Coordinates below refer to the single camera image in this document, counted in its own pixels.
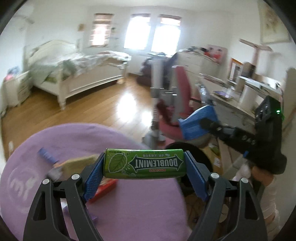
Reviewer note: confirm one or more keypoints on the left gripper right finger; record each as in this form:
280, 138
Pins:
244, 219

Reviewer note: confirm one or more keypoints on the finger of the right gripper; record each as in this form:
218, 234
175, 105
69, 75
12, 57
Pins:
191, 127

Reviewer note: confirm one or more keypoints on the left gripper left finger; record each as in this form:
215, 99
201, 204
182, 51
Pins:
45, 219

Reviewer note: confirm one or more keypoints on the red milk carton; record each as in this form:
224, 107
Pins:
106, 186

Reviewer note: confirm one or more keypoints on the green Doublemint gum pack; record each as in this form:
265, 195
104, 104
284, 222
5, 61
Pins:
144, 164

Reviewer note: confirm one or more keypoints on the white study desk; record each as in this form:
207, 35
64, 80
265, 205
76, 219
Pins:
236, 108

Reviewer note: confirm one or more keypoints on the red desk chair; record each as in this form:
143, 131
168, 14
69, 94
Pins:
174, 104

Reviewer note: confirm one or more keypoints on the white dresser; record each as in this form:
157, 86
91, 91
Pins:
195, 64

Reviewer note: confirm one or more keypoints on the gold foil wrapper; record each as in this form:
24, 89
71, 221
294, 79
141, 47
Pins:
75, 166

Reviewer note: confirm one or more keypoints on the red photo on dresser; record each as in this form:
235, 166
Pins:
216, 53

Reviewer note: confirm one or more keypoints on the blue wrapper bar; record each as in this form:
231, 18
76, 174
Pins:
47, 156

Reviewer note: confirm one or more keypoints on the dark clothes pile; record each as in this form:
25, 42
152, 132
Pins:
145, 75

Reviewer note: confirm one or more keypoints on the purple round tablecloth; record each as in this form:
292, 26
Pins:
134, 210

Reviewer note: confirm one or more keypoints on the white nightstand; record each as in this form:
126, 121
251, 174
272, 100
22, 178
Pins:
17, 89

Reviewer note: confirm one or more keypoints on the white wooden bed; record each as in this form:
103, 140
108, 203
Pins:
57, 67

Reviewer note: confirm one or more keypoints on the white air conditioner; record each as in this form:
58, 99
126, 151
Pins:
25, 12

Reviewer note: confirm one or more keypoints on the framed wall picture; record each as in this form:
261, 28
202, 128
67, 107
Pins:
272, 29

